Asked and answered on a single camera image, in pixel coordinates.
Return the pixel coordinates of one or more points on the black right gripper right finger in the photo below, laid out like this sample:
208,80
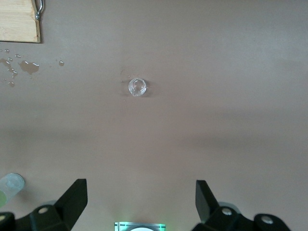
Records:
216,219

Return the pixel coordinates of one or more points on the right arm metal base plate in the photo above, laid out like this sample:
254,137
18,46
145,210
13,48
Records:
122,226

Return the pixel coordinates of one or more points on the clear glass beaker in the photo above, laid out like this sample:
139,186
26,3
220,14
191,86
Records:
137,87

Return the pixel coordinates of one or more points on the wooden cutting board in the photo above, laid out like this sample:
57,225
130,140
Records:
16,21

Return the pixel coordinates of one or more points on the green sleeved glass bottle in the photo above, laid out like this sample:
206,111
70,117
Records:
10,184

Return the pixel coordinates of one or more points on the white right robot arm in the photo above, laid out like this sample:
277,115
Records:
142,229

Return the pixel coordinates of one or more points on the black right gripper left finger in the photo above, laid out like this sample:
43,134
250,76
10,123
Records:
60,214

